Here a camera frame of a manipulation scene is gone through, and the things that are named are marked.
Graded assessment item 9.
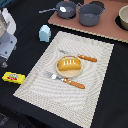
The light blue milk carton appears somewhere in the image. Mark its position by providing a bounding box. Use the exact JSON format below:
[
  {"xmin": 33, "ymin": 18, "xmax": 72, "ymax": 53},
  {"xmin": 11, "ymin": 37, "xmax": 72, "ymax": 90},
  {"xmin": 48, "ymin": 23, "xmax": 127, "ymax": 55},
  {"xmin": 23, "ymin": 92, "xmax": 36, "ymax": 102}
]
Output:
[{"xmin": 39, "ymin": 25, "xmax": 51, "ymax": 42}]

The small grey saucepan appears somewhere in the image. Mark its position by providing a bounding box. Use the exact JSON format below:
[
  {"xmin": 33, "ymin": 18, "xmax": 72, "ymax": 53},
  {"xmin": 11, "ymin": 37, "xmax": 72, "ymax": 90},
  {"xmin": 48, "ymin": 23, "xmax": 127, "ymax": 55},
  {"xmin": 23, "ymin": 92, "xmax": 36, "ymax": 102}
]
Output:
[{"xmin": 38, "ymin": 0, "xmax": 79, "ymax": 20}]

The fork with wooden handle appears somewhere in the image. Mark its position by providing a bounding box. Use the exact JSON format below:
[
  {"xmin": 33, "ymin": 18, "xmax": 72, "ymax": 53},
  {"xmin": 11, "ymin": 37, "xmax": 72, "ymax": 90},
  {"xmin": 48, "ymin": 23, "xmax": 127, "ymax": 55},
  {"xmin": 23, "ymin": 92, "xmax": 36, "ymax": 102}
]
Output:
[{"xmin": 45, "ymin": 71, "xmax": 85, "ymax": 89}]

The orange toy bread loaf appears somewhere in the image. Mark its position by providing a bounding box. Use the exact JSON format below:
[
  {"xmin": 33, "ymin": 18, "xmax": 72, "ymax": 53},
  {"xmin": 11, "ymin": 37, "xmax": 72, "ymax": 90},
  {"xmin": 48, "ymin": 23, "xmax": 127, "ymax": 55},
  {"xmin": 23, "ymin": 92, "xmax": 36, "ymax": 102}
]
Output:
[{"xmin": 58, "ymin": 58, "xmax": 81, "ymax": 71}]

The knife with wooden handle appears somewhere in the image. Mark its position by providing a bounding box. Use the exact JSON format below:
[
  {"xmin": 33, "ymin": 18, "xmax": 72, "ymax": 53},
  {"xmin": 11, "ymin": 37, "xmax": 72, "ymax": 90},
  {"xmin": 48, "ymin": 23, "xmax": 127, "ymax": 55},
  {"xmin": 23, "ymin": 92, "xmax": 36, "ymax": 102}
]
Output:
[{"xmin": 58, "ymin": 49, "xmax": 97, "ymax": 62}]

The large grey pot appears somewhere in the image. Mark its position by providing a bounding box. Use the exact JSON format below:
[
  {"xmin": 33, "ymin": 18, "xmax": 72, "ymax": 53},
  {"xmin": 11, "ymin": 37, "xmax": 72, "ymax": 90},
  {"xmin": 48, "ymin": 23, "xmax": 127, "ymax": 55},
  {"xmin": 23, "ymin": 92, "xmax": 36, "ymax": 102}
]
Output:
[{"xmin": 77, "ymin": 4, "xmax": 106, "ymax": 26}]

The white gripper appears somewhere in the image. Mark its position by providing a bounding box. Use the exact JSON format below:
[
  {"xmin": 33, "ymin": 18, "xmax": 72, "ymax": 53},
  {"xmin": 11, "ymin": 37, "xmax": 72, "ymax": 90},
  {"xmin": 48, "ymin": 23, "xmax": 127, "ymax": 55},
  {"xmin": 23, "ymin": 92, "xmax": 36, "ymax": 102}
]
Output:
[{"xmin": 0, "ymin": 8, "xmax": 17, "ymax": 68}]

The yellow butter box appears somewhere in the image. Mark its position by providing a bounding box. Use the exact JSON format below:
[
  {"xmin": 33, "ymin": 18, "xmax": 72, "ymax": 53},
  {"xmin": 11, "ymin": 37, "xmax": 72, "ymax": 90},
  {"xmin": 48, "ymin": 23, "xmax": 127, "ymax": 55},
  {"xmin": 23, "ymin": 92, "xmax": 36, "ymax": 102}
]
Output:
[{"xmin": 2, "ymin": 72, "xmax": 25, "ymax": 84}]

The pink stove mat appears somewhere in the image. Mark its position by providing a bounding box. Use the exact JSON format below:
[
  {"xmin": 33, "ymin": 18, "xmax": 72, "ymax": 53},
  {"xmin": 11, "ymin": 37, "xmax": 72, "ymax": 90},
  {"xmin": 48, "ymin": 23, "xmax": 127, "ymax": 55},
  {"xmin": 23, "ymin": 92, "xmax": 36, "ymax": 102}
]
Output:
[{"xmin": 48, "ymin": 0, "xmax": 128, "ymax": 43}]

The woven beige placemat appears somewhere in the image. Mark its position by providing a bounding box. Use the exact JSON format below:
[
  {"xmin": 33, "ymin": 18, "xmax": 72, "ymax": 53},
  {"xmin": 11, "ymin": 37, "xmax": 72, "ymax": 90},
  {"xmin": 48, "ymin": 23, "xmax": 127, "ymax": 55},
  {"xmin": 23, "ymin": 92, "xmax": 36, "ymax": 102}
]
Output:
[{"xmin": 14, "ymin": 31, "xmax": 114, "ymax": 128}]

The round wooden plate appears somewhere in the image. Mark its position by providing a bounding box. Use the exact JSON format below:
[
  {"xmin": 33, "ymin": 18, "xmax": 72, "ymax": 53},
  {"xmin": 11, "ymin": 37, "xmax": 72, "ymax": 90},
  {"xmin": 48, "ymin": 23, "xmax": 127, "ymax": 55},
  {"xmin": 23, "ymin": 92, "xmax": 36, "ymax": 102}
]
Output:
[{"xmin": 55, "ymin": 55, "xmax": 83, "ymax": 78}]

